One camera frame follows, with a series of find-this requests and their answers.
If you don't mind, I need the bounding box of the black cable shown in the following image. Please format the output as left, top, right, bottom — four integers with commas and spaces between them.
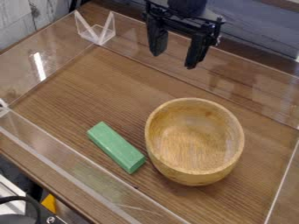
0, 195, 43, 224

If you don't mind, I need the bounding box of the green rectangular block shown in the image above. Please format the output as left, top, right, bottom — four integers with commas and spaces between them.
87, 122, 146, 174

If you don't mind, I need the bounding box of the yellow sticker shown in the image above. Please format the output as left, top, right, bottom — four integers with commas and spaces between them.
42, 194, 58, 213

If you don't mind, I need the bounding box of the black device with screw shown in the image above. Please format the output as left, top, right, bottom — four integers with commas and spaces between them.
24, 202, 71, 224

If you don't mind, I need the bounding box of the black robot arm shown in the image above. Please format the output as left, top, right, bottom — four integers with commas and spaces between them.
143, 0, 226, 69

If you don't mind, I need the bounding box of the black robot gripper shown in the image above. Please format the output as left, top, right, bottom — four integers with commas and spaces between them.
144, 0, 226, 69

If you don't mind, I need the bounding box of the clear acrylic corner bracket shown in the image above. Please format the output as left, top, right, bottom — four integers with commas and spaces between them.
74, 11, 116, 46

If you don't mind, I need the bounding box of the brown wooden bowl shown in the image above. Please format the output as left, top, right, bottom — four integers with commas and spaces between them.
144, 98, 246, 186

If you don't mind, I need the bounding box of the clear acrylic tray wall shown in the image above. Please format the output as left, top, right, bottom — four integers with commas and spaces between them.
0, 4, 299, 224

